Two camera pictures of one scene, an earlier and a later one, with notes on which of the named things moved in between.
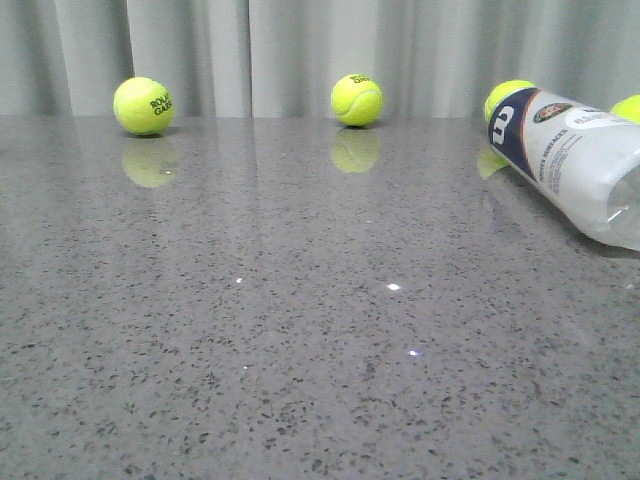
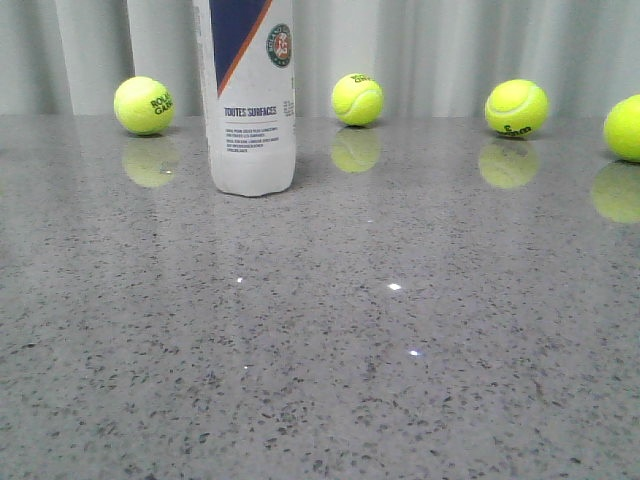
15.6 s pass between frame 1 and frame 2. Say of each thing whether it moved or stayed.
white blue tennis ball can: moved
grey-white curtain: stayed
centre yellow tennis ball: stayed
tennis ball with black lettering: stayed
